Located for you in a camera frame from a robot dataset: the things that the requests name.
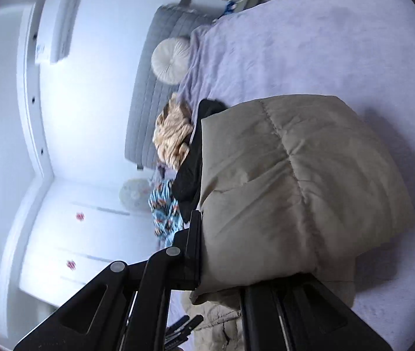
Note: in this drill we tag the blue cartoon print cloth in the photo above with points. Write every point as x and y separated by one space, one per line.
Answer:
162 208

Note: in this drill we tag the cream patterned cloth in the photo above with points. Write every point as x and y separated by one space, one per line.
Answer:
172 135

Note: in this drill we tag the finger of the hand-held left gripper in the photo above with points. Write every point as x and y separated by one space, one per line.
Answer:
183 327

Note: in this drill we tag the round cream pillow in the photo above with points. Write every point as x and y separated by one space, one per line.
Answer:
169 60

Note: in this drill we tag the white air conditioner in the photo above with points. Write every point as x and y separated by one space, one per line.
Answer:
61 22

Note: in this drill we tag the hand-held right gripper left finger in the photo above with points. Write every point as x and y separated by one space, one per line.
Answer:
189 259

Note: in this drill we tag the lavender bed blanket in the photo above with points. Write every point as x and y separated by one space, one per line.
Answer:
302 44

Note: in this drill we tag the white wardrobe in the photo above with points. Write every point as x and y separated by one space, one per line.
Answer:
94 234

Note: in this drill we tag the grey quilted headboard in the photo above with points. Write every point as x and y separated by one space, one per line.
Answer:
149 91

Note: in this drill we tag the black garment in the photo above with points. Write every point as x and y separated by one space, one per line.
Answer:
187 182

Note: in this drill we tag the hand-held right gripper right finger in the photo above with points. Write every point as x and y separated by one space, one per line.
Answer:
266 310

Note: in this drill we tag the white standing fan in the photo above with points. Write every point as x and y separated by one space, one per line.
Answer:
132 195

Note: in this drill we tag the beige puffer jacket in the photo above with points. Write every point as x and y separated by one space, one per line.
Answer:
284 190

